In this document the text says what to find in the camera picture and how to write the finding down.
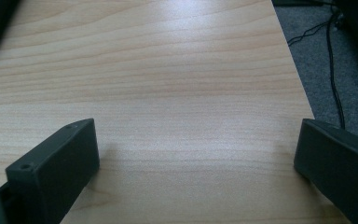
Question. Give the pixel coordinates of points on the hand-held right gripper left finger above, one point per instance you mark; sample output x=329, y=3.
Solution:
x=56, y=168

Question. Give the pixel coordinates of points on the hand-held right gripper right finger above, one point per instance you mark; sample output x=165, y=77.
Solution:
x=341, y=168

